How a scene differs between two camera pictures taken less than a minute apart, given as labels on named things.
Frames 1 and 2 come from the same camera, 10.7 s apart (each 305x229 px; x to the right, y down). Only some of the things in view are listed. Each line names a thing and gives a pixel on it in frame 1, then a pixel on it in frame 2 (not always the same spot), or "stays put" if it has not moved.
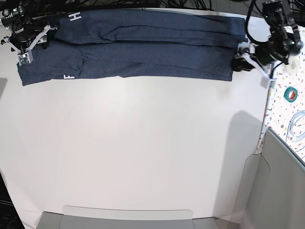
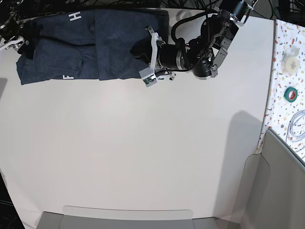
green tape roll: x=290 y=94 stays put
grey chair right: x=271 y=194 stays put
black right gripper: x=264 y=52 → x=173 y=57
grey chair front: x=103 y=217 stays put
